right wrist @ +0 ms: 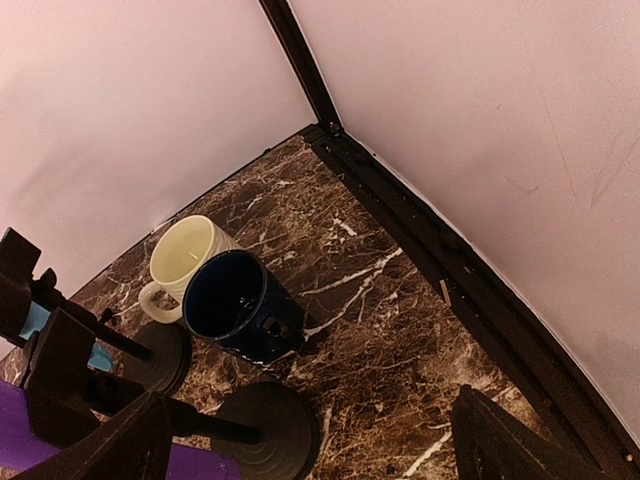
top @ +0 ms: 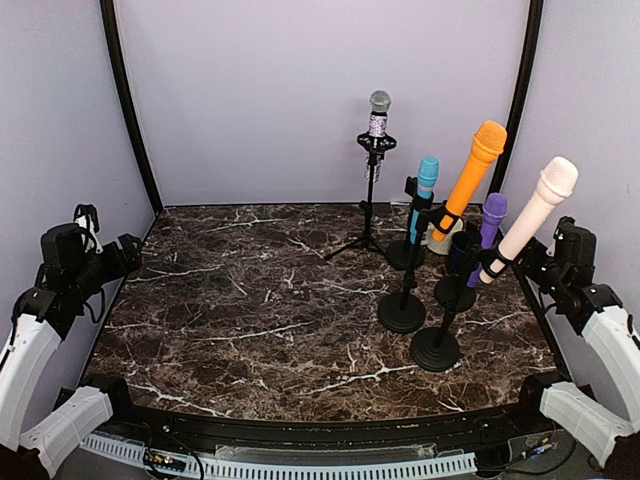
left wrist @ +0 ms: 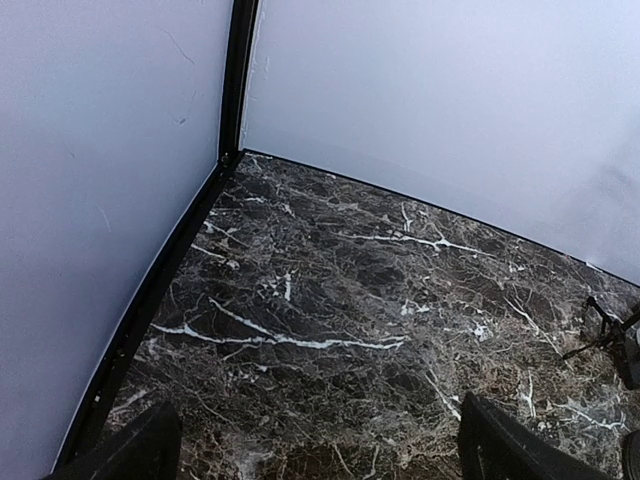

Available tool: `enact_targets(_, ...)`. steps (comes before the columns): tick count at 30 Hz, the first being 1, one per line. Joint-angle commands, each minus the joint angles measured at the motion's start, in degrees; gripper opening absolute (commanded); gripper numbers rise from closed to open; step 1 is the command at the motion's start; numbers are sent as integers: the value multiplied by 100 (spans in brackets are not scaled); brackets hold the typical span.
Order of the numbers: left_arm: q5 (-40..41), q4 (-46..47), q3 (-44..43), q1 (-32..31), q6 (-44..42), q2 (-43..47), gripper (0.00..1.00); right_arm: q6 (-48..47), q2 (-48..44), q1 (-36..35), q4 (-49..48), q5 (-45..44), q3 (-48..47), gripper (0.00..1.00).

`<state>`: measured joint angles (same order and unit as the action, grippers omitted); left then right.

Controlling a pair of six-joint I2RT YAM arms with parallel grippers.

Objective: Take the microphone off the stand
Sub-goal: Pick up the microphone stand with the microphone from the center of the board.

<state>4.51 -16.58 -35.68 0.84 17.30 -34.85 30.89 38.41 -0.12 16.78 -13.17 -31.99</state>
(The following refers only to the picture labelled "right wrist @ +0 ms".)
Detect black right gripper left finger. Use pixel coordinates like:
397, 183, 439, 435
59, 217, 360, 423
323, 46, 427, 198
17, 393, 172, 479

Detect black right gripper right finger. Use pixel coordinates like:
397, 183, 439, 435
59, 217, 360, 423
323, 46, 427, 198
451, 385, 608, 480

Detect black round-base stand, blue mic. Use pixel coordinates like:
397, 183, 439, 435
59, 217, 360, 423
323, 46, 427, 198
1, 228, 192, 395

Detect purple microphone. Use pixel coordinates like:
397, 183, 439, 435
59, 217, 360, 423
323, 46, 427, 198
1, 381, 242, 479

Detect black round-base stand, purple mic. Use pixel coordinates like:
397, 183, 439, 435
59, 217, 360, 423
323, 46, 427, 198
20, 307, 321, 480

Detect dark blue ceramic mug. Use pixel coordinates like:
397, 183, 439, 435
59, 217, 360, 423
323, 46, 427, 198
182, 250, 305, 364

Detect cream ceramic mug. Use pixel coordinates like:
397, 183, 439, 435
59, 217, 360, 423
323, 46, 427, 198
139, 215, 241, 324

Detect black enclosure frame post right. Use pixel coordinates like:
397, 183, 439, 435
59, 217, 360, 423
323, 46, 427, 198
259, 0, 343, 136

